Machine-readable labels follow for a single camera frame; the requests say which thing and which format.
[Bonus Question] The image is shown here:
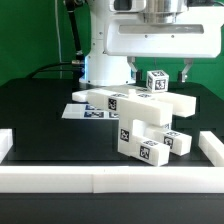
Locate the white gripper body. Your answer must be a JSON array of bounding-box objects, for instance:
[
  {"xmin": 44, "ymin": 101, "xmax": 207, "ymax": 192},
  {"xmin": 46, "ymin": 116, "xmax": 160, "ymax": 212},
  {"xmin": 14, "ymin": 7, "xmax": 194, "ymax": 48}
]
[{"xmin": 104, "ymin": 6, "xmax": 224, "ymax": 58}]

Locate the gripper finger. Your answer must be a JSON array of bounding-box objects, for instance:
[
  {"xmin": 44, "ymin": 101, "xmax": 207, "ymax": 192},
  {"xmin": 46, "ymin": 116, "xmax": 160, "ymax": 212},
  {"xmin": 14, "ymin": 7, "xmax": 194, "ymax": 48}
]
[
  {"xmin": 178, "ymin": 58, "xmax": 193, "ymax": 83},
  {"xmin": 127, "ymin": 56, "xmax": 142, "ymax": 82}
]

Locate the white tagged cube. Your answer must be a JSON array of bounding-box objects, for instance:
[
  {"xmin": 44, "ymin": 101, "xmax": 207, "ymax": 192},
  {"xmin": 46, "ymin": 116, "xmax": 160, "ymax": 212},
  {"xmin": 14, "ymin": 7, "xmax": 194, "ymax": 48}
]
[
  {"xmin": 163, "ymin": 123, "xmax": 172, "ymax": 130},
  {"xmin": 146, "ymin": 70, "xmax": 169, "ymax": 93}
]

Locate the white chair back part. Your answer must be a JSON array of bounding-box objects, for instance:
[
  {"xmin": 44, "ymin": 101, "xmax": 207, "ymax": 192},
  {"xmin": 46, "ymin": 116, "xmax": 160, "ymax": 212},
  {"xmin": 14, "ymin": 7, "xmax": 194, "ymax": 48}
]
[{"xmin": 72, "ymin": 85, "xmax": 196, "ymax": 126}]

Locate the white chair seat part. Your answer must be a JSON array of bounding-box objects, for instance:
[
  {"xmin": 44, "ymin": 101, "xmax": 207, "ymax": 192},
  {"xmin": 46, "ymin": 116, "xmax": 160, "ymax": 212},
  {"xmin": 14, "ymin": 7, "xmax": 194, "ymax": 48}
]
[{"xmin": 118, "ymin": 116, "xmax": 148, "ymax": 155}]

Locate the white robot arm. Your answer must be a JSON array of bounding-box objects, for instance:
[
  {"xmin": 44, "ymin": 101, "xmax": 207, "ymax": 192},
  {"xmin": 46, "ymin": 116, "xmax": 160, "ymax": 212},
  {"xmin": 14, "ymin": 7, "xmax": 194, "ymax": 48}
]
[{"xmin": 84, "ymin": 0, "xmax": 224, "ymax": 86}]

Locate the white right fence bar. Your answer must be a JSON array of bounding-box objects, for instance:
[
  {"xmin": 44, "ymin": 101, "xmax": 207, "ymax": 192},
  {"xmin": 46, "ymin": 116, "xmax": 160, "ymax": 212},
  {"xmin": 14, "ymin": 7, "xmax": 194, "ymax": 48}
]
[{"xmin": 198, "ymin": 131, "xmax": 224, "ymax": 167}]

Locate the white fence bar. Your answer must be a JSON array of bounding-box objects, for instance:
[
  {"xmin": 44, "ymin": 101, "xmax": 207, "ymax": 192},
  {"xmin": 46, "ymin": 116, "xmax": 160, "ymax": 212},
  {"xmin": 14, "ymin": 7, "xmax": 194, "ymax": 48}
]
[
  {"xmin": 0, "ymin": 166, "xmax": 224, "ymax": 193},
  {"xmin": 198, "ymin": 131, "xmax": 224, "ymax": 167}
]

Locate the white fiducial marker sheet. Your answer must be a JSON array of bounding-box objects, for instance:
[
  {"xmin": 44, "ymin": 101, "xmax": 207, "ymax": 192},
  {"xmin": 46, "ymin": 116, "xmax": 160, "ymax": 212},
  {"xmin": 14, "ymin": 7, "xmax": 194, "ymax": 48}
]
[{"xmin": 62, "ymin": 104, "xmax": 118, "ymax": 120}]

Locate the white left fence block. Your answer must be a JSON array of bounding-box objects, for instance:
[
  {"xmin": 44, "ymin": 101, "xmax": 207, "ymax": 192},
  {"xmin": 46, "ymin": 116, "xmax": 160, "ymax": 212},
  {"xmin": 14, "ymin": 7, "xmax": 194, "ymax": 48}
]
[{"xmin": 0, "ymin": 129, "xmax": 13, "ymax": 163}]

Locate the white front fence bar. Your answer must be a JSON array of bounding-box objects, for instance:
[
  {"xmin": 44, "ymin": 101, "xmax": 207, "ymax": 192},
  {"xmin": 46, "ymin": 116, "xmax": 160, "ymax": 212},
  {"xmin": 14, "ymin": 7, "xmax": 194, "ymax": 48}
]
[{"xmin": 0, "ymin": 166, "xmax": 224, "ymax": 193}]

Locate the black cable bundle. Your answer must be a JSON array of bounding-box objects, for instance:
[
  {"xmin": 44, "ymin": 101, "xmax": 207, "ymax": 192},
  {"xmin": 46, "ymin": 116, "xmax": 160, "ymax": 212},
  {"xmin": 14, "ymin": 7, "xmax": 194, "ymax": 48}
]
[{"xmin": 25, "ymin": 0, "xmax": 86, "ymax": 80}]

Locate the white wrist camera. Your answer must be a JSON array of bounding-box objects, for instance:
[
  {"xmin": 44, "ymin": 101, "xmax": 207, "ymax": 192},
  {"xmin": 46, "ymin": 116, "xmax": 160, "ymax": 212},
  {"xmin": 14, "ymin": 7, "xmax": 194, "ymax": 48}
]
[{"xmin": 109, "ymin": 0, "xmax": 146, "ymax": 12}]

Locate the white thin cable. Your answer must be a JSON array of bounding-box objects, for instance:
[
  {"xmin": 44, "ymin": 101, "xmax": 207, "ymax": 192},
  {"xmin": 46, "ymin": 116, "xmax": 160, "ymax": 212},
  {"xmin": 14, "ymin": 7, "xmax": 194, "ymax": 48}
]
[{"xmin": 54, "ymin": 0, "xmax": 64, "ymax": 63}]

